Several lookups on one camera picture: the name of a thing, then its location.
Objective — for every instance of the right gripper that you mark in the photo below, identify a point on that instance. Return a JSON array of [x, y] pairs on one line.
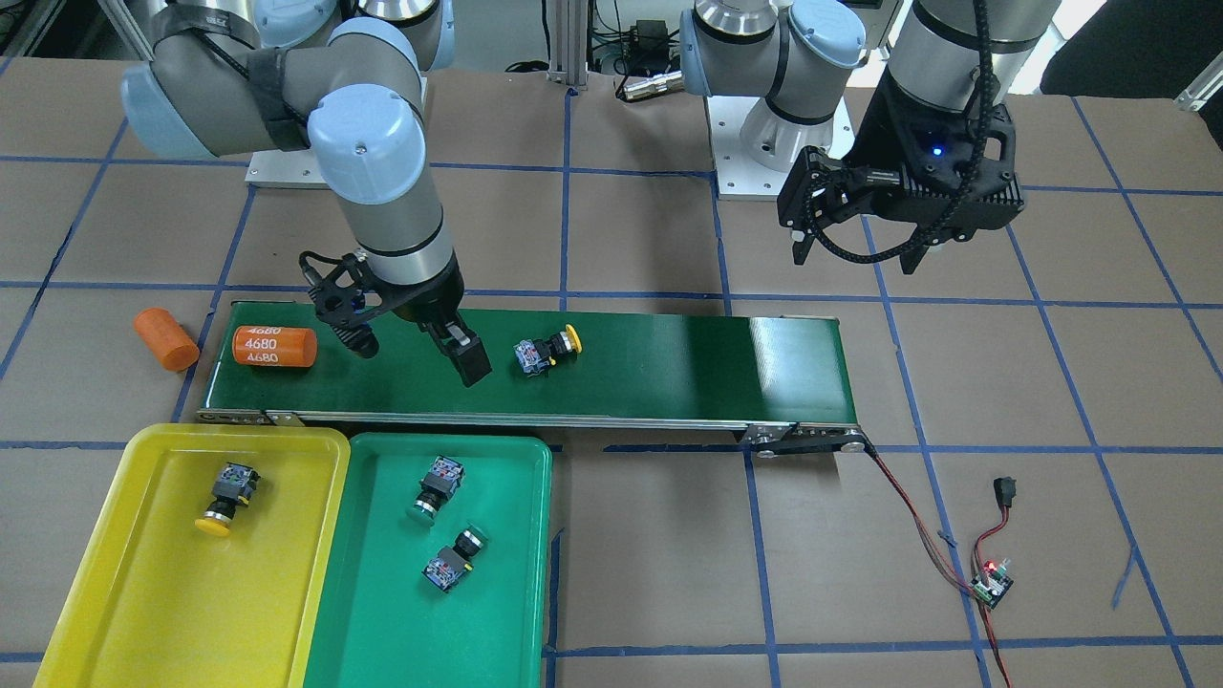
[[432, 297]]

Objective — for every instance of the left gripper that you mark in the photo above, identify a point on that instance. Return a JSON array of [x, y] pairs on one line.
[[882, 124]]

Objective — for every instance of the yellow push button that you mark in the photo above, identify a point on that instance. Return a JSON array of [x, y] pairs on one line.
[[537, 356], [235, 485]]

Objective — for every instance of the green push button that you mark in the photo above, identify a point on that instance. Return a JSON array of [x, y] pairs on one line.
[[447, 567], [437, 487]]

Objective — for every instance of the orange cylinder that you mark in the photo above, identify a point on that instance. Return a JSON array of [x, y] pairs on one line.
[[274, 346], [170, 344]]

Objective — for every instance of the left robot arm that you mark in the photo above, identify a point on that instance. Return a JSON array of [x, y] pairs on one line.
[[798, 59]]

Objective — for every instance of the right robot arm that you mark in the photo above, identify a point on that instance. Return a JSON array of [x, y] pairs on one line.
[[297, 76]]

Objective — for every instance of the green conveyor belt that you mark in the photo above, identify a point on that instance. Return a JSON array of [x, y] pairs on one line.
[[779, 383]]

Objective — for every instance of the green tray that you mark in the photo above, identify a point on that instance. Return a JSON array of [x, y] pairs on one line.
[[381, 623]]

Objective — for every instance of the small controller circuit board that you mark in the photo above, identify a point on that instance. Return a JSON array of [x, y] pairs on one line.
[[992, 582]]

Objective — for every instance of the yellow tray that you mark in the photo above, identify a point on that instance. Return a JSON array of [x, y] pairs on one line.
[[158, 603]]

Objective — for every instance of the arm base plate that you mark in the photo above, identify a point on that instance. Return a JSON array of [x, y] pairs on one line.
[[288, 170], [755, 162]]

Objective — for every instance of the black rocker switch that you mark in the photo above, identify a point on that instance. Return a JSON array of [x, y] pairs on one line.
[[1005, 490]]

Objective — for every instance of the aluminium frame post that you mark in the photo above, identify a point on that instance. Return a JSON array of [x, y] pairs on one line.
[[567, 35]]

